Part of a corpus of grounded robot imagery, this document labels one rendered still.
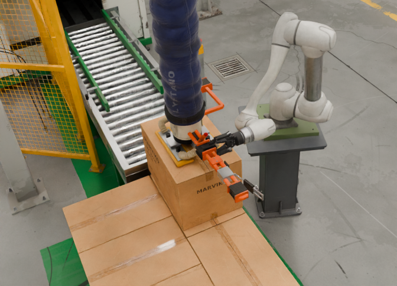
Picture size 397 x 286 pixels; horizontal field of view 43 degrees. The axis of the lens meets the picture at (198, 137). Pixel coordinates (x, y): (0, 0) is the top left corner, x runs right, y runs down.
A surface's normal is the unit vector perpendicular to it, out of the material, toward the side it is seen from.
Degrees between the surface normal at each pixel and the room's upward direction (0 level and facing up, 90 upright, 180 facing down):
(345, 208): 0
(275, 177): 90
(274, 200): 90
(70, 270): 0
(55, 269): 0
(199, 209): 90
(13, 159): 90
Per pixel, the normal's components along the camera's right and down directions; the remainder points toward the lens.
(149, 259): -0.07, -0.76
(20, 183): 0.43, 0.56
